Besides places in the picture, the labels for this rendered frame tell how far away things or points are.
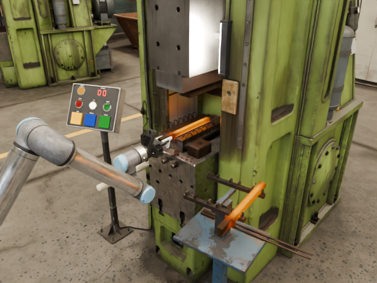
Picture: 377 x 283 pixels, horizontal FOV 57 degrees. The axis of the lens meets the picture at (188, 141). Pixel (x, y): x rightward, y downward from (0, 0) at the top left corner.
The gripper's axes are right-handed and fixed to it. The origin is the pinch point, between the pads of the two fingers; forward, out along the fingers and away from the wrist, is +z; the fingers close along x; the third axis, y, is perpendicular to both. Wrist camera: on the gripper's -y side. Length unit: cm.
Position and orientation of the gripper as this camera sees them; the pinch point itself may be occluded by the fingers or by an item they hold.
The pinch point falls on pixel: (169, 136)
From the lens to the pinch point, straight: 196.7
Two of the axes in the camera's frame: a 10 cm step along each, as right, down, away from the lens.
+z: 6.7, -3.6, 6.5
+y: 0.2, 8.8, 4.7
